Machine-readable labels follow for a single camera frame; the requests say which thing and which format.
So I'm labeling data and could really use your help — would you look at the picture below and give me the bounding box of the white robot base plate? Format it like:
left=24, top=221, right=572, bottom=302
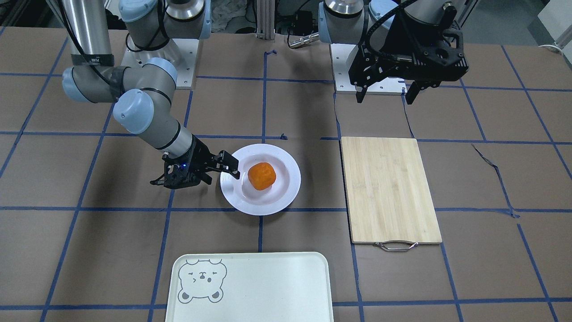
left=121, top=38, right=199, bottom=90
left=329, top=43, right=406, bottom=95

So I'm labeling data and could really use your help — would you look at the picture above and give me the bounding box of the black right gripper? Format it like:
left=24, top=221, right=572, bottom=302
left=150, top=135, right=241, bottom=189

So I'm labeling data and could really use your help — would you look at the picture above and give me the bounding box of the bamboo cutting board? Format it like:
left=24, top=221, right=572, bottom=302
left=341, top=136, right=442, bottom=251

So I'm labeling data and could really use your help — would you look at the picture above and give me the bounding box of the aluminium frame post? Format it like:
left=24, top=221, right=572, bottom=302
left=255, top=0, right=276, bottom=42

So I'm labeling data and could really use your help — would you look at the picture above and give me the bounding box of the orange fruit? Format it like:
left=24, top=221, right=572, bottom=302
left=248, top=162, right=277, bottom=191

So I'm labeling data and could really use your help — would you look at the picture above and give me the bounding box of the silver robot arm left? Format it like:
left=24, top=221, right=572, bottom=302
left=319, top=0, right=469, bottom=104

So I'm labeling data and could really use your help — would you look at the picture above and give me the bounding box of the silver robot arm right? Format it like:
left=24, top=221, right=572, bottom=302
left=50, top=0, right=240, bottom=190

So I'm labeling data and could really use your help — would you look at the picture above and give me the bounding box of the cream tray with bear print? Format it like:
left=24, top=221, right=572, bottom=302
left=165, top=251, right=334, bottom=322

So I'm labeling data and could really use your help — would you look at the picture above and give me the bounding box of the white round plate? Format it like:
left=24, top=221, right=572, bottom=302
left=220, top=144, right=302, bottom=216

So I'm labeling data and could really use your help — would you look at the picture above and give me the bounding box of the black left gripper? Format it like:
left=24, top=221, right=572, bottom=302
left=352, top=7, right=469, bottom=105

